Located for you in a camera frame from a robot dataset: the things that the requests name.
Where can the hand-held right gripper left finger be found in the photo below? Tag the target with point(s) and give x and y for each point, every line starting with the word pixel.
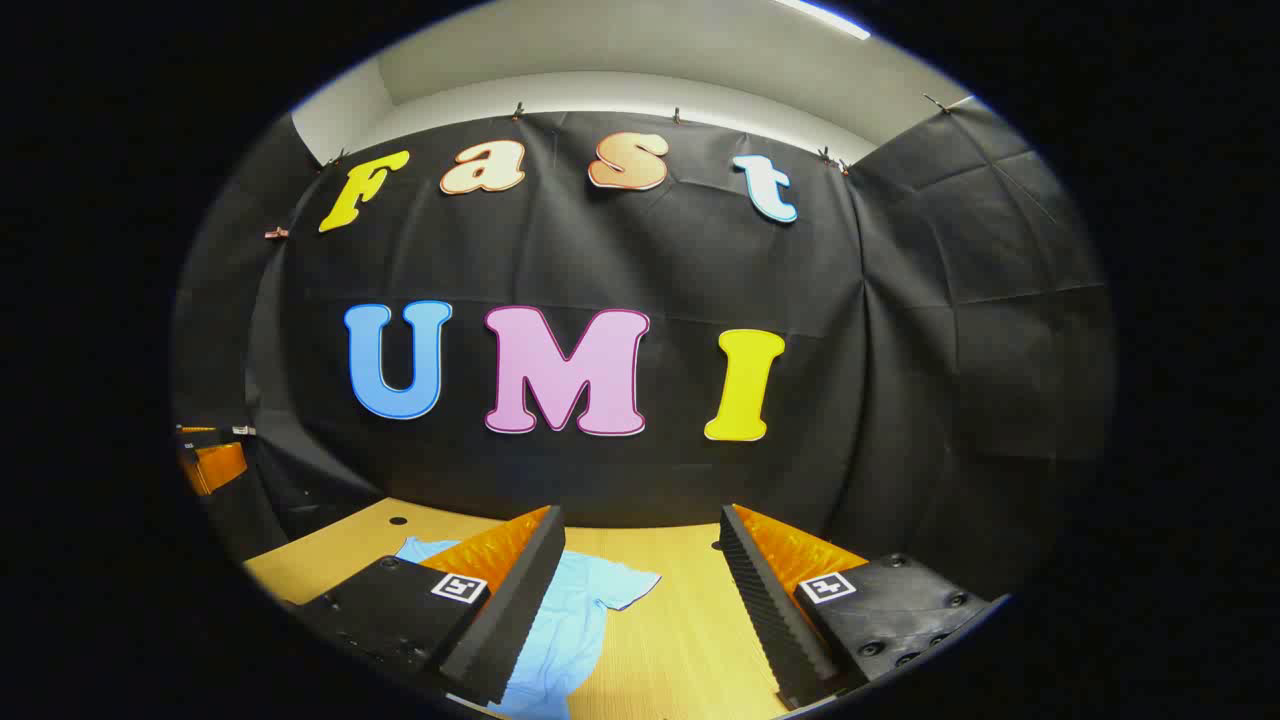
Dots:
pixel 520 600

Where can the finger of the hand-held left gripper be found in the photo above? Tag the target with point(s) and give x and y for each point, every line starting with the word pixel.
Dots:
pixel 220 467

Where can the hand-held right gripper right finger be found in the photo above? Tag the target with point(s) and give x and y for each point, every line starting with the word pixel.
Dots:
pixel 765 610

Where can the light blue T-shirt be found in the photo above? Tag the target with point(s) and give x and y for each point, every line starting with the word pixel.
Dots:
pixel 560 640

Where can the black backdrop cloth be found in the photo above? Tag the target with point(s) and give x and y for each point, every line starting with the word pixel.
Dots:
pixel 600 480

